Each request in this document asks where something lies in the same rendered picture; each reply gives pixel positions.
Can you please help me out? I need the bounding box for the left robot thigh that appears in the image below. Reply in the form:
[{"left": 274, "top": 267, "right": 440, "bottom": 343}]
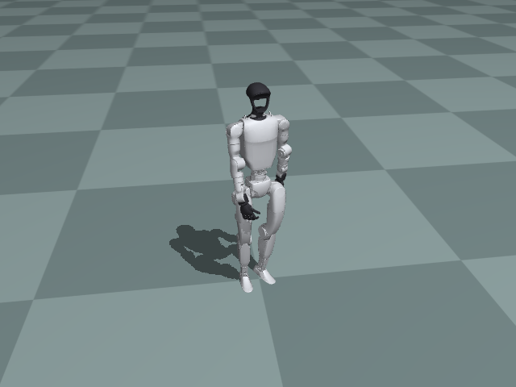
[{"left": 258, "top": 181, "right": 285, "bottom": 239}]

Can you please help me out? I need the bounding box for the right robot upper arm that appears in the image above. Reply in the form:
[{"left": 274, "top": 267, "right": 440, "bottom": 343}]
[{"left": 226, "top": 121, "right": 246, "bottom": 170}]

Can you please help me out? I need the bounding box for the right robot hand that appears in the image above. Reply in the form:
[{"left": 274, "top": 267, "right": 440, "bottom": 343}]
[{"left": 238, "top": 194, "right": 260, "bottom": 220}]

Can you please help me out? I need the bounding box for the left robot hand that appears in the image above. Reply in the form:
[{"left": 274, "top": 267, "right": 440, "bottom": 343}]
[{"left": 275, "top": 173, "right": 286, "bottom": 186}]

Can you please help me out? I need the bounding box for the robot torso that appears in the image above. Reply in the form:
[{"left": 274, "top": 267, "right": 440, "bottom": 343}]
[{"left": 239, "top": 111, "right": 279, "bottom": 198}]

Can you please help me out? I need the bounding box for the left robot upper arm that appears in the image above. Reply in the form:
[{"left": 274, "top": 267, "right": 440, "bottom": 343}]
[{"left": 274, "top": 114, "right": 292, "bottom": 158}]

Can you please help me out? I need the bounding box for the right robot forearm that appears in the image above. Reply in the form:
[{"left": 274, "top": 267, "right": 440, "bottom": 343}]
[{"left": 230, "top": 160, "right": 246, "bottom": 202}]

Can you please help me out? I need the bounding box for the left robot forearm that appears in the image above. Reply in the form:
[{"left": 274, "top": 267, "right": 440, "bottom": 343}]
[{"left": 277, "top": 154, "right": 290, "bottom": 178}]

